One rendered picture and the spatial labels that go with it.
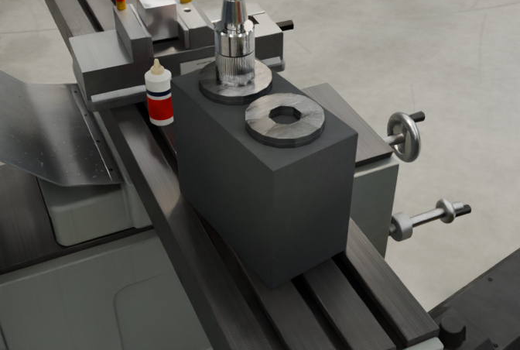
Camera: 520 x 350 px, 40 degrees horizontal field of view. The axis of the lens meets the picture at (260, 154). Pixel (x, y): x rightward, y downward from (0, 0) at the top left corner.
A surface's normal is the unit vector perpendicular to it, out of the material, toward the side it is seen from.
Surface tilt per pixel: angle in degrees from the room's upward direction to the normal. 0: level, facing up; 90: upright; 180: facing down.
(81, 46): 0
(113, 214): 90
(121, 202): 90
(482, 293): 0
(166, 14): 90
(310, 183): 90
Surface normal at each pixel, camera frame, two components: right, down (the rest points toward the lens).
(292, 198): 0.58, 0.51
